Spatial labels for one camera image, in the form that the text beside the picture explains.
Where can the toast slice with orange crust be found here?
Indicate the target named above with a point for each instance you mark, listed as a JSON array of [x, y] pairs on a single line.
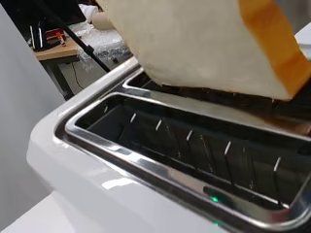
[[200, 42]]

